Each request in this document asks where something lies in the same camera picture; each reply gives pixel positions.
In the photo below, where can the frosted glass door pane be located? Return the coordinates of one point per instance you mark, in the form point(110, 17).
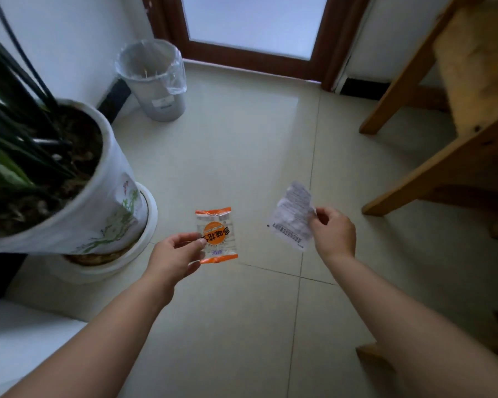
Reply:
point(255, 22)

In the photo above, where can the brown wooden door frame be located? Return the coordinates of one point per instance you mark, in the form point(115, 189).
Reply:
point(249, 53)

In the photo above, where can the white pot saucer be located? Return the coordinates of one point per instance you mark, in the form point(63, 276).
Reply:
point(108, 252)

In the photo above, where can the clear plastic bin liner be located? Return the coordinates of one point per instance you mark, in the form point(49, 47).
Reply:
point(151, 62)

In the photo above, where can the person's left forearm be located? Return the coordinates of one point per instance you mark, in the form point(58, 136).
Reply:
point(93, 341)

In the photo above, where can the white paper receipt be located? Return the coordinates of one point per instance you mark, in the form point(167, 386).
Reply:
point(291, 215)

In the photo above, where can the person's right forearm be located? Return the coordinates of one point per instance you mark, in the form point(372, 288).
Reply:
point(415, 331)

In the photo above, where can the white plant pot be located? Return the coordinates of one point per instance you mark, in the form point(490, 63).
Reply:
point(83, 198)

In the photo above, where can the person's right hand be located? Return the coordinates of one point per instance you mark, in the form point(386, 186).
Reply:
point(336, 238)

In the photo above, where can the grey trash bin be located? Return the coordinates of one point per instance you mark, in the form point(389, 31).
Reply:
point(159, 91)

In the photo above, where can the orange snack packet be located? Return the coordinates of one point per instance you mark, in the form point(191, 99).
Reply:
point(216, 235)

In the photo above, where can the person's left thumb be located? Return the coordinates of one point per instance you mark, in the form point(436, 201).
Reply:
point(187, 236)

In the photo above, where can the wooden chair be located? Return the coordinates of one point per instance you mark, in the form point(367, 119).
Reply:
point(448, 120)

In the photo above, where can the green leafy plant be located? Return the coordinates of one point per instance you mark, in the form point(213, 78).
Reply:
point(18, 132)

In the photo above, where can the person's left hand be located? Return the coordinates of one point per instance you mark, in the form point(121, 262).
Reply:
point(171, 257)

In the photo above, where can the person's right thumb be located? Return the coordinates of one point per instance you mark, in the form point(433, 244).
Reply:
point(314, 227)

